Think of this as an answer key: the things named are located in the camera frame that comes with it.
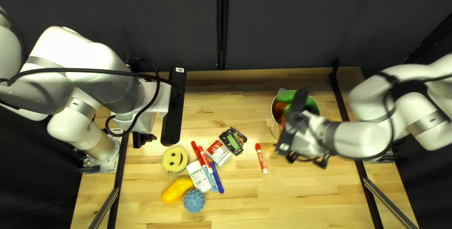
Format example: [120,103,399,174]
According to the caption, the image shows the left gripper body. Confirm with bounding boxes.
[115,81,169,134]

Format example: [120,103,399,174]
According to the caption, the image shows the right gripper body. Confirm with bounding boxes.
[291,115,335,158]

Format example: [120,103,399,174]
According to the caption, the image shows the yellow smiling sponge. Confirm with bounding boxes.
[161,146,189,174]

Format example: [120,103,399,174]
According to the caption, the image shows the orange round toy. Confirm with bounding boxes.
[274,102,288,127]

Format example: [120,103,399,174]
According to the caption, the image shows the green trash piece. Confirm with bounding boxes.
[277,90,320,116]

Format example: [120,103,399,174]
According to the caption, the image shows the yellow oblong toy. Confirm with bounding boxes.
[161,177,194,205]

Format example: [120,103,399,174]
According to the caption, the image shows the blue spiky ball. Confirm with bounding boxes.
[183,189,206,213]

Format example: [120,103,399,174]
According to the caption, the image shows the clear trash bin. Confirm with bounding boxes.
[269,88,321,141]

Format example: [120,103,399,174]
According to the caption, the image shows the red marker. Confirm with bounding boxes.
[254,143,269,175]
[197,146,213,170]
[191,141,206,169]

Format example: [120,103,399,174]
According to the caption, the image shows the white labelled bottle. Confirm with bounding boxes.
[186,161,212,193]

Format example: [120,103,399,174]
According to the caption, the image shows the black snack wrapper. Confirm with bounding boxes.
[218,127,248,156]

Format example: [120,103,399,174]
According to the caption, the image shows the light blue marker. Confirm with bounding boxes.
[202,165,218,192]

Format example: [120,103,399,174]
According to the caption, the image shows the black cable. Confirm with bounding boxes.
[383,72,452,123]
[0,8,179,138]

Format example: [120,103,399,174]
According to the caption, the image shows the black frame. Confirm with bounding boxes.
[85,0,452,229]

